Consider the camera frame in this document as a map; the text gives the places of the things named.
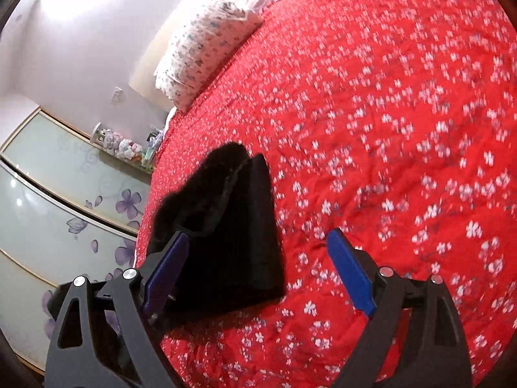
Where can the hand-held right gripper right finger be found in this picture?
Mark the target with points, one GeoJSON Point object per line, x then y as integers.
{"type": "Point", "coordinates": [351, 275]}

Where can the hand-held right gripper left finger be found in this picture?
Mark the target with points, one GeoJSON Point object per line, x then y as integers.
{"type": "Point", "coordinates": [169, 275]}

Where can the black pants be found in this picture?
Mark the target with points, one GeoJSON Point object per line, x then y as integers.
{"type": "Point", "coordinates": [242, 242]}

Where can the hanging plush toys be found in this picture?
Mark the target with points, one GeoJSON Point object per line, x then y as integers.
{"type": "Point", "coordinates": [121, 147]}

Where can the floral sliding door wardrobe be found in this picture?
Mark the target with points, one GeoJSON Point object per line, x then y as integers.
{"type": "Point", "coordinates": [40, 210]}

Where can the red floral bedspread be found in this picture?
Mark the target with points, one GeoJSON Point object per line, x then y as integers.
{"type": "Point", "coordinates": [383, 129]}

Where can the floral print pillow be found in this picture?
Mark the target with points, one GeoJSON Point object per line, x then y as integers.
{"type": "Point", "coordinates": [202, 52]}

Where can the white wall socket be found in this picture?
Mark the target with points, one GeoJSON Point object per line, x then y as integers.
{"type": "Point", "coordinates": [117, 95]}

